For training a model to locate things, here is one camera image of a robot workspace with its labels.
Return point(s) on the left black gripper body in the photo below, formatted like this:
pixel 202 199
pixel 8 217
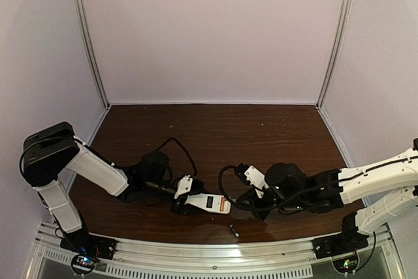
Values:
pixel 182 206

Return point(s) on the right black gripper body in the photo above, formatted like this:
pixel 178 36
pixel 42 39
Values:
pixel 249 201

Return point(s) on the white red remote control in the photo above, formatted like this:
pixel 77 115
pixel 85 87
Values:
pixel 208 202

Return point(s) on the black battery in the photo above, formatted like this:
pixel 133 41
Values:
pixel 233 229

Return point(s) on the orange battery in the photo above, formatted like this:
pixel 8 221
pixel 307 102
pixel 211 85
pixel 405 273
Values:
pixel 222 204

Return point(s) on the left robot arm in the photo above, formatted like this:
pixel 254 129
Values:
pixel 50 151

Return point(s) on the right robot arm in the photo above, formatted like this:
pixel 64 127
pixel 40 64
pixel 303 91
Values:
pixel 284 187

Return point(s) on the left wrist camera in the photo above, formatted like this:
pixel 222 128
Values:
pixel 187 186

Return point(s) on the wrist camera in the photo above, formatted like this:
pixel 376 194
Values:
pixel 251 176
pixel 187 186

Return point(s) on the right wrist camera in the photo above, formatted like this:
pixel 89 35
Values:
pixel 251 176

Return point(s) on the front aluminium rail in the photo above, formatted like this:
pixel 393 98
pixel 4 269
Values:
pixel 280 259

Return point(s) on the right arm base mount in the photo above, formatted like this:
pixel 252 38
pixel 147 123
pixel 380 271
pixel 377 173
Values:
pixel 342 249

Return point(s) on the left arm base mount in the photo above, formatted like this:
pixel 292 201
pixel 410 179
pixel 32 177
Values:
pixel 91 256

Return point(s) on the right aluminium frame post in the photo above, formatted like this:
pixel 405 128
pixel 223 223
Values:
pixel 343 17

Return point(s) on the aluminium frame post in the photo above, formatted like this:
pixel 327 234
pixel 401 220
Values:
pixel 343 17
pixel 90 53

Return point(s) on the left aluminium frame post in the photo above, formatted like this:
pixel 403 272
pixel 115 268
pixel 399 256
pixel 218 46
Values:
pixel 90 53

